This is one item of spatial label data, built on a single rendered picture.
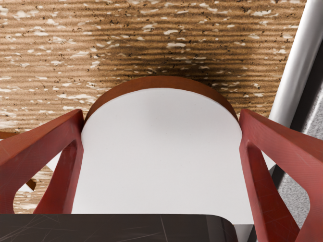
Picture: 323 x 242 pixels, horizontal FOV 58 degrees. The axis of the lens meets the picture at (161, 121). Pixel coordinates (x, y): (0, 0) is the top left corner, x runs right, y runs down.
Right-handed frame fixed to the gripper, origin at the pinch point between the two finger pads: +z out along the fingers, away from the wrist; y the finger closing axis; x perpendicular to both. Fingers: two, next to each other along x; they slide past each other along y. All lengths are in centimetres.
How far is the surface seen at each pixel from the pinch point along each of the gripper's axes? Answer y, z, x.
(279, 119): -10.4, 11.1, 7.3
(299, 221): -18.3, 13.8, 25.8
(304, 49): -10.3, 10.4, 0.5
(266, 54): -7.0, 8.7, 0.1
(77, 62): 5.7, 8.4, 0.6
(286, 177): -13.8, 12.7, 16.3
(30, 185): 12.4, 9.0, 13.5
